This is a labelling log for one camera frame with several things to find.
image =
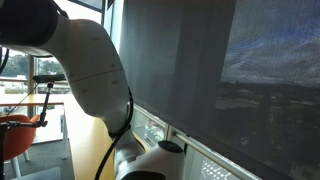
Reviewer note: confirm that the dark mesh window blind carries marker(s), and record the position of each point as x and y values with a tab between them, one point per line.
216	66

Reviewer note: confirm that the yellow side table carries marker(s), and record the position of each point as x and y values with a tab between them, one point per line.
30	99

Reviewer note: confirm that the grey metal handrail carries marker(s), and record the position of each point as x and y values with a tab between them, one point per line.
206	150

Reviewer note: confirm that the orange chair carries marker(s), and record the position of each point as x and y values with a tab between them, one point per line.
18	136

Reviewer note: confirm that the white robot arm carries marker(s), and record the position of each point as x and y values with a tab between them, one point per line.
90	66

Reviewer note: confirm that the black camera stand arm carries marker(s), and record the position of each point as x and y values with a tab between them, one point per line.
46	100

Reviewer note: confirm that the black bar camera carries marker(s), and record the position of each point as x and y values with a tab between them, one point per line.
48	78

